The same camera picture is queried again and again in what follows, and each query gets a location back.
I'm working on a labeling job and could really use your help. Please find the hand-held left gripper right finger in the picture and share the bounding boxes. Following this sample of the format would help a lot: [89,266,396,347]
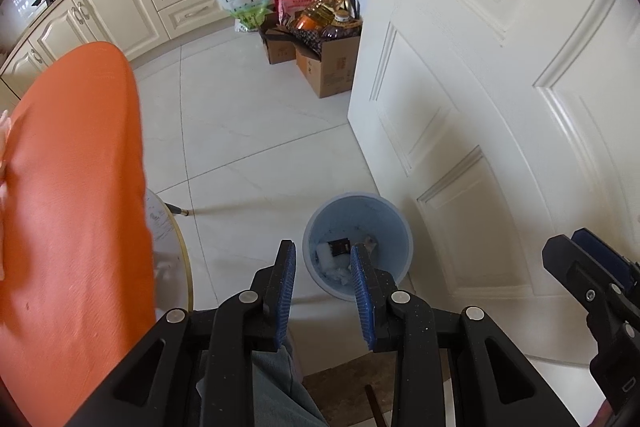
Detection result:
[350,243,573,427]

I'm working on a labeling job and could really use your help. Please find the small cardboard box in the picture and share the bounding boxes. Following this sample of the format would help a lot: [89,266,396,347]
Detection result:
[259,24,301,66]

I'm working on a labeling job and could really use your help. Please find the person's grey-blue trousers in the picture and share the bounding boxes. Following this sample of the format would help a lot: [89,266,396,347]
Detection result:
[197,342,329,427]

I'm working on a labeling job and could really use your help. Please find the black patterned bag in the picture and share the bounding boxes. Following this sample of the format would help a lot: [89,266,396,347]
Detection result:
[265,14,362,56]

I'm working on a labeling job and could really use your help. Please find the white panel door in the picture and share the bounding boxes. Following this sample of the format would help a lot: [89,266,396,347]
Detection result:
[347,0,640,369]

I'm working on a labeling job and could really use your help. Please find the cooking oil bottle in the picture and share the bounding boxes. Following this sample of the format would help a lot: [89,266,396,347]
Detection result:
[295,0,349,30]

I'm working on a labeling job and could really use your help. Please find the cream base cabinets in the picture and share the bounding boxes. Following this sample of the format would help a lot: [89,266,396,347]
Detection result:
[0,0,301,108]

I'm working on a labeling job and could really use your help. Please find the blue plastic trash bin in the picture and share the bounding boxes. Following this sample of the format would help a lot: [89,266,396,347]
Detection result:
[302,193,415,303]

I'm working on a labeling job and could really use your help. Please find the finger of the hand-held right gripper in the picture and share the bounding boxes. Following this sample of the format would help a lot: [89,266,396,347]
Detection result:
[571,228,640,296]
[541,234,627,324]

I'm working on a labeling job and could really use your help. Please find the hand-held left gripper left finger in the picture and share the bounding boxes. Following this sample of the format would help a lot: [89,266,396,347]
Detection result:
[65,239,298,427]

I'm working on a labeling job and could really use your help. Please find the steel kettle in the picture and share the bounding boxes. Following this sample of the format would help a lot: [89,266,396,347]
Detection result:
[340,0,365,24]

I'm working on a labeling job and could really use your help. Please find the large cardboard box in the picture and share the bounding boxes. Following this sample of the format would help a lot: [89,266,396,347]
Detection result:
[292,21,365,100]

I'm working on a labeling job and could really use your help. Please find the white tissue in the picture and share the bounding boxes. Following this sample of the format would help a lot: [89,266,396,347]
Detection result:
[315,244,354,284]

